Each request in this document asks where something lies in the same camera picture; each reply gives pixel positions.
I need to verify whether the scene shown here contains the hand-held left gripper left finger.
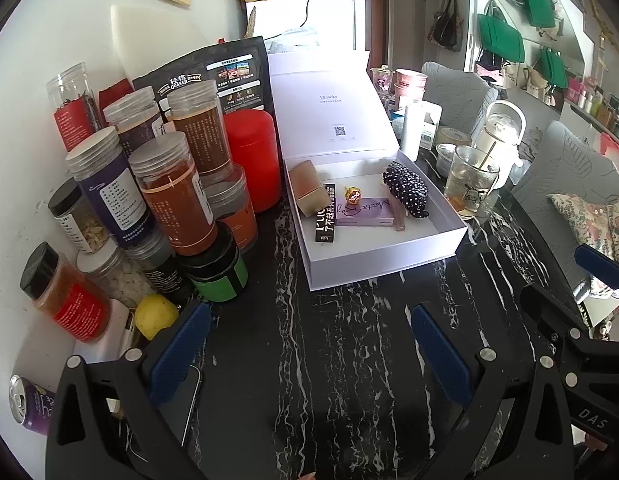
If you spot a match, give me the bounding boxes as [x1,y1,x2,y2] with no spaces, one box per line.
[44,302,213,480]

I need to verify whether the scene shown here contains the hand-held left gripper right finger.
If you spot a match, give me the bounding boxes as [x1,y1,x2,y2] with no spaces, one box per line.
[409,304,575,480]

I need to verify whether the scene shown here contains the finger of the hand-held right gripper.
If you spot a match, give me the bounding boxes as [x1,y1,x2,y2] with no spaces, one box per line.
[573,245,619,306]
[519,284,619,357]

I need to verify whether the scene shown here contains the purple packet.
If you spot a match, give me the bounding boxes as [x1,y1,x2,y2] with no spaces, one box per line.
[334,195,396,227]

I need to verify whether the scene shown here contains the black polka dot scrunchie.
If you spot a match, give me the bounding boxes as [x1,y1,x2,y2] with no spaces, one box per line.
[381,160,430,220]

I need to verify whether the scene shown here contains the long black printed box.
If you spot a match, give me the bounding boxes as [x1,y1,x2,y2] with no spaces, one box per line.
[313,183,339,244]

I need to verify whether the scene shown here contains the small gold cardboard box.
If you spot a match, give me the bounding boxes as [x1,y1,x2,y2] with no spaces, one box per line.
[288,160,326,217]

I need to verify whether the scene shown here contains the white gift box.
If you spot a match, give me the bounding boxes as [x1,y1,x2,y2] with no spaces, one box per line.
[267,50,469,292]

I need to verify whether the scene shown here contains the lemon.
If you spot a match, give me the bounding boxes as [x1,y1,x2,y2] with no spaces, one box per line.
[134,294,180,341]

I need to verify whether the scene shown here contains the floral print cushion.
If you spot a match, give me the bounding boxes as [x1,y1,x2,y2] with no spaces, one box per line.
[547,192,619,261]

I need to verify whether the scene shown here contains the black smartphone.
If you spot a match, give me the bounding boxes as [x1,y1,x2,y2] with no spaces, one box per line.
[164,365,203,461]

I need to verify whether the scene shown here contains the white power bank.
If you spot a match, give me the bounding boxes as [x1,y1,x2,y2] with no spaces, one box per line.
[74,300,140,366]

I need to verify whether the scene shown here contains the dark grey jar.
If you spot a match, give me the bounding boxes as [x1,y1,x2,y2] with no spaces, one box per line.
[127,235,190,301]

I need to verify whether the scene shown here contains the black jar green label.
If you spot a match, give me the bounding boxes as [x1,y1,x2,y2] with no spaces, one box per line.
[180,227,249,303]

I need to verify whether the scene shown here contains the jar of white grains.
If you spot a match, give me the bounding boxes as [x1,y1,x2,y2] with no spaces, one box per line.
[77,247,155,306]

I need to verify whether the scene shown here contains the grey chair leaf pattern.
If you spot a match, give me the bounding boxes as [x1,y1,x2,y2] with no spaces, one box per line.
[509,120,619,311]

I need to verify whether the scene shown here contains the black cap bottle red label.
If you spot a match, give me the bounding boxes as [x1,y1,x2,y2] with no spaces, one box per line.
[20,241,113,343]

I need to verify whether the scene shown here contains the glass mug with tea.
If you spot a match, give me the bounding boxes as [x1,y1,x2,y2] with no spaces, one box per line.
[444,145,501,220]

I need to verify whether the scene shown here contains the short orange jar grey lid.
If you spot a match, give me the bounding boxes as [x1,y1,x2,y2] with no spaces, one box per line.
[206,165,258,253]

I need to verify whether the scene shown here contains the jar orange-brown label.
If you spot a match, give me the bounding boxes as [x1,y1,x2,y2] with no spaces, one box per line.
[128,131,219,257]

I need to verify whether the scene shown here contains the purple drink can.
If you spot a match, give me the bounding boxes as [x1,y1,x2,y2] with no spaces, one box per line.
[8,375,58,436]

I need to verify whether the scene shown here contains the row of bottles on shelf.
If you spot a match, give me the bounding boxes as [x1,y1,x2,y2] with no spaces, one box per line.
[564,75,619,146]

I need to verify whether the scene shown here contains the black lid jar of flakes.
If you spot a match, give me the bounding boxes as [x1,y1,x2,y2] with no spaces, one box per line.
[48,177,110,255]

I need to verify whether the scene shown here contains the small glass cup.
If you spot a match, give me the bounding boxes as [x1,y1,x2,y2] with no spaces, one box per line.
[436,142,463,178]

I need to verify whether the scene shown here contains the jar navy label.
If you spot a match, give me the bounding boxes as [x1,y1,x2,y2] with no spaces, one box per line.
[66,126,153,248]

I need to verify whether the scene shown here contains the beige tape roll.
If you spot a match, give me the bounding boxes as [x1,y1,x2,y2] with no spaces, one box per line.
[436,126,473,150]

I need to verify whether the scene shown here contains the red canister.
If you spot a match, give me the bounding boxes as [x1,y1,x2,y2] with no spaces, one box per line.
[224,109,283,213]

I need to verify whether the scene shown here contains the green tote bag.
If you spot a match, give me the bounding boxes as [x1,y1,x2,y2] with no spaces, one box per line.
[539,47,570,91]
[477,12,526,63]
[517,0,563,28]

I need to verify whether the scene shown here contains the white blue medicine box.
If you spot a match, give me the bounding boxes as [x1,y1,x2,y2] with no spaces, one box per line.
[392,110,437,148]

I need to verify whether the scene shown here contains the white tube bottle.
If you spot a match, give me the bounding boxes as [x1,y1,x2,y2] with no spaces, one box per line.
[402,100,443,161]

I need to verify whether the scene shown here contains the jar brown label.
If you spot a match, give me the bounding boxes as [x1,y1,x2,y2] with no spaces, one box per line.
[167,80,235,186]

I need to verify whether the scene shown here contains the grey chair small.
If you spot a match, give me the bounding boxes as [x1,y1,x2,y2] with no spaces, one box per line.
[420,61,499,136]

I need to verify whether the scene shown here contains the jar dark purple label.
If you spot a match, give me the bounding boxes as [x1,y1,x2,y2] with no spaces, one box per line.
[104,87,163,146]

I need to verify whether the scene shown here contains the pink paper cup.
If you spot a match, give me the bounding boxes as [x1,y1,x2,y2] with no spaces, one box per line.
[394,68,429,106]

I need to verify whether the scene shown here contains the tall jar red label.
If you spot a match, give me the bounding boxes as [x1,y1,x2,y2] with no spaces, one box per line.
[46,62,105,152]

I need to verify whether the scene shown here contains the red packet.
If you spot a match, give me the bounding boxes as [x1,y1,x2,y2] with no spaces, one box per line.
[98,80,135,111]

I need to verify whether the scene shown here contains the black stand-up pouch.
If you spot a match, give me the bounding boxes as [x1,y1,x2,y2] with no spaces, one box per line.
[133,36,276,121]

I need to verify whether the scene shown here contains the black hanging handbag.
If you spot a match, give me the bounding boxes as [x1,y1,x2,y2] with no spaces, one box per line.
[428,0,464,53]

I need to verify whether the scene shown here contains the white cutting board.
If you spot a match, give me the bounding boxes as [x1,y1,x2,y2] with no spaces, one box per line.
[110,4,210,91]

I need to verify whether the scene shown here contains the clear plastic wrap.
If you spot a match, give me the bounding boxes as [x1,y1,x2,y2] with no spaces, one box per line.
[267,27,320,56]

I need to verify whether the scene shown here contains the brown door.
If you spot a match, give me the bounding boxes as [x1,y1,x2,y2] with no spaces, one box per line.
[347,0,390,68]

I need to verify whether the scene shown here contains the white fridge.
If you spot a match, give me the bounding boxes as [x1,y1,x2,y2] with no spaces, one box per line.
[244,0,367,68]

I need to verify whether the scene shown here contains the white bottle with handle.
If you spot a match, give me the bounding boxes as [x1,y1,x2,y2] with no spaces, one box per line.
[474,100,527,191]

